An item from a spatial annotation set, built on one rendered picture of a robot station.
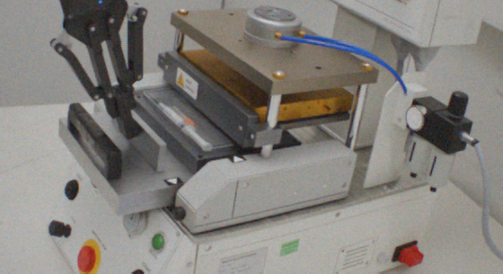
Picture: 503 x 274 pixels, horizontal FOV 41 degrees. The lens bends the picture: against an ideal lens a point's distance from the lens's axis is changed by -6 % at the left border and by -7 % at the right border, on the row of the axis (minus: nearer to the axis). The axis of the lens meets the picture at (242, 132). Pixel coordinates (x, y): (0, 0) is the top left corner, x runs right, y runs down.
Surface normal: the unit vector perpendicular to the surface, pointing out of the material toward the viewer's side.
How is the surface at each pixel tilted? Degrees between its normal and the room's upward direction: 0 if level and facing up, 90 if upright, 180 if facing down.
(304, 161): 0
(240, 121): 90
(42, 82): 90
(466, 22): 90
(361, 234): 90
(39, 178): 0
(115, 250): 65
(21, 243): 0
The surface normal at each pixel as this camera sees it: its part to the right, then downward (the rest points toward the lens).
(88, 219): -0.70, -0.26
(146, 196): 0.53, 0.44
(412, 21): -0.83, 0.13
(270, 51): 0.14, -0.89
